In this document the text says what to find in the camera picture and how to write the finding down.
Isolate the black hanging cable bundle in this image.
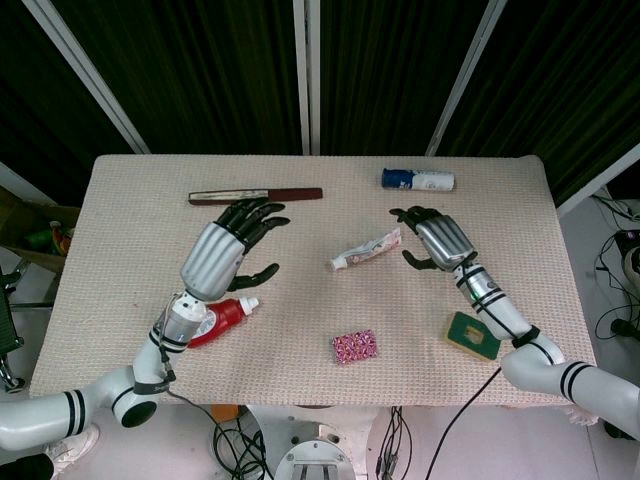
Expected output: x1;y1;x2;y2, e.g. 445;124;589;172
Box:
375;405;420;480

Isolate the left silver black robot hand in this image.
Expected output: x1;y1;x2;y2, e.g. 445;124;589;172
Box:
178;197;292;304

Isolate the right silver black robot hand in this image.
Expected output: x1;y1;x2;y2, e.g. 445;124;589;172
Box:
388;204;479;275

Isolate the brown cardboard box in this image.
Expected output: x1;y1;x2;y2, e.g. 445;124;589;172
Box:
0;187;81;274

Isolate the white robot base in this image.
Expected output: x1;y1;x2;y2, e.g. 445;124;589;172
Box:
247;403;381;480

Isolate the dark pleated curtain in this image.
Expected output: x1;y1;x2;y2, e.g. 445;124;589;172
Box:
0;0;640;206

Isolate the pink patterned card deck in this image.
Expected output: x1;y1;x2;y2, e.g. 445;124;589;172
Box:
332;329;380;368

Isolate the beige waffle tablecloth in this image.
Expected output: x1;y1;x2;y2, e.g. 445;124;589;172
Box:
28;153;601;426

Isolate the white pink shoe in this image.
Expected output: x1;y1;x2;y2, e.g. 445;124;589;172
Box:
45;423;102;475

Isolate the grey left arm cable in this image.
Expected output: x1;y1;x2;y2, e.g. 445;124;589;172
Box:
158;319;221;416

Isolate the black floor cable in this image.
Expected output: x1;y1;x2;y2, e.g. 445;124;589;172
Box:
592;192;640;354

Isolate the red ketchup squeeze bottle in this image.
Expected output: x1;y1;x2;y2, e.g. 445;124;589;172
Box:
187;295;261;350

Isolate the white metal frame post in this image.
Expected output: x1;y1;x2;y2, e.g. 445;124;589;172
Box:
292;0;312;155
0;159;57;207
554;148;640;217
305;0;322;155
426;0;517;157
22;0;151;155

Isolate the black metal rack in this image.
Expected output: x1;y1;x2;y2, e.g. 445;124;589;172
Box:
0;272;27;395

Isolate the blue white cylindrical bottle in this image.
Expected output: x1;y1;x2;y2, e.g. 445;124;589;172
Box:
381;167;456;193

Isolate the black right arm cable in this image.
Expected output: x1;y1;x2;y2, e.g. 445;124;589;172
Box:
422;252;564;480

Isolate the black power adapter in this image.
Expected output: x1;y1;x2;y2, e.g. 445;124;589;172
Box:
609;317;640;342

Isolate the black electronic box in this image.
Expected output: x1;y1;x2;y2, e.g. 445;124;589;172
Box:
613;229;640;258

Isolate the green yellow sponge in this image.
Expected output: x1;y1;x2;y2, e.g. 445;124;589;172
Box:
443;311;503;362

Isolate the black cable tangle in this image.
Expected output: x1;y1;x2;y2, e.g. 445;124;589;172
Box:
212;414;275;480

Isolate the orange block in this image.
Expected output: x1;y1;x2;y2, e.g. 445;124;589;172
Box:
210;403;240;426

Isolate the white toothpaste tube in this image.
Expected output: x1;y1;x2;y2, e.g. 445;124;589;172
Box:
339;227;404;269

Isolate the dark red folding fan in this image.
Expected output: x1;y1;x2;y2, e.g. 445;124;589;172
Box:
188;187;324;207

